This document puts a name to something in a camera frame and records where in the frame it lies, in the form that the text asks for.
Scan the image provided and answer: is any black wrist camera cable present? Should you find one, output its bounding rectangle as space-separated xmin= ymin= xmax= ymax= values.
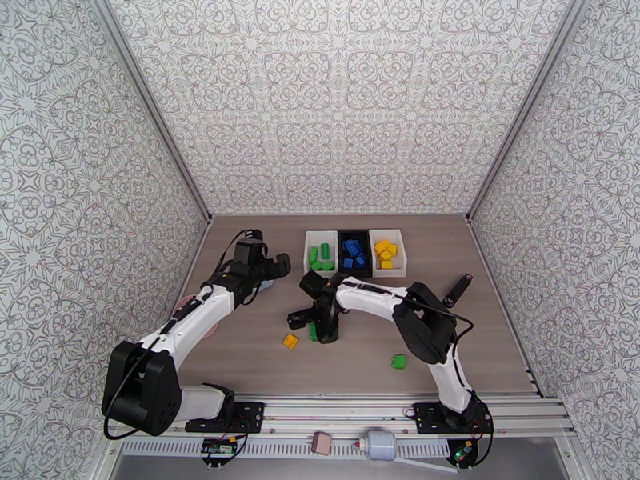
xmin=102 ymin=228 xmax=251 ymax=441
xmin=399 ymin=298 xmax=475 ymax=400

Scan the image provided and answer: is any black left wrist camera cable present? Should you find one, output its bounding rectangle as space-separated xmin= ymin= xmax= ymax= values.
xmin=102 ymin=228 xmax=251 ymax=441

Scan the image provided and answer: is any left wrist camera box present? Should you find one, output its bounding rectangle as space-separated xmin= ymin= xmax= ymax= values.
xmin=234 ymin=229 xmax=266 ymax=267

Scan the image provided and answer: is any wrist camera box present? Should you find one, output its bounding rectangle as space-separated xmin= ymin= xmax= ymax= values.
xmin=234 ymin=229 xmax=266 ymax=267
xmin=298 ymin=270 xmax=329 ymax=296

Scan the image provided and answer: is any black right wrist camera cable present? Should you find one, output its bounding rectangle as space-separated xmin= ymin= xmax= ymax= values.
xmin=399 ymin=298 xmax=475 ymax=400

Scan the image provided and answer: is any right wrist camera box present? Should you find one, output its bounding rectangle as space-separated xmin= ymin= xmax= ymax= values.
xmin=298 ymin=270 xmax=329 ymax=296

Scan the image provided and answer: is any aluminium side rail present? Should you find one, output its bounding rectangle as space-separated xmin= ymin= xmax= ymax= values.
xmin=465 ymin=217 xmax=546 ymax=397
xmin=170 ymin=217 xmax=215 ymax=314

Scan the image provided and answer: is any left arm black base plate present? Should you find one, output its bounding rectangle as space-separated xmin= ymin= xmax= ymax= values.
xmin=185 ymin=401 xmax=266 ymax=434

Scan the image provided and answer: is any white plastic container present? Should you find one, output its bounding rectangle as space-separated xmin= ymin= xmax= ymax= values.
xmin=303 ymin=230 xmax=340 ymax=280
xmin=369 ymin=228 xmax=409 ymax=278

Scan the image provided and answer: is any pink cup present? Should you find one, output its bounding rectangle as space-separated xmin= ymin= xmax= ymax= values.
xmin=172 ymin=293 xmax=221 ymax=341

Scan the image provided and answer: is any white slotted cable duct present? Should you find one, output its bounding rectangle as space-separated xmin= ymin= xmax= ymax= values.
xmin=119 ymin=439 xmax=454 ymax=458

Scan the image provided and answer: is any black marker pen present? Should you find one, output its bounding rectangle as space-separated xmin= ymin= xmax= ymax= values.
xmin=443 ymin=273 xmax=474 ymax=309

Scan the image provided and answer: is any black plastic container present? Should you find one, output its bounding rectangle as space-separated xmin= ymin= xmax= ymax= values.
xmin=337 ymin=229 xmax=374 ymax=280

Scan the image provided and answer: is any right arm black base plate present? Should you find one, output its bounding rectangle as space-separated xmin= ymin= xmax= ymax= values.
xmin=414 ymin=402 xmax=495 ymax=434

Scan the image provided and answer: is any pale blue cylinder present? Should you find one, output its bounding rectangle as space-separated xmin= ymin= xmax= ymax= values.
xmin=355 ymin=429 xmax=398 ymax=462

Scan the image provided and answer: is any aluminium front rail frame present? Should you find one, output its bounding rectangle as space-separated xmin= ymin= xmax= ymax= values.
xmin=102 ymin=391 xmax=576 ymax=440

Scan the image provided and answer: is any aluminium corner post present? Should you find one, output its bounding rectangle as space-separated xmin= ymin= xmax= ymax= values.
xmin=85 ymin=0 xmax=216 ymax=225
xmin=465 ymin=0 xmax=585 ymax=225

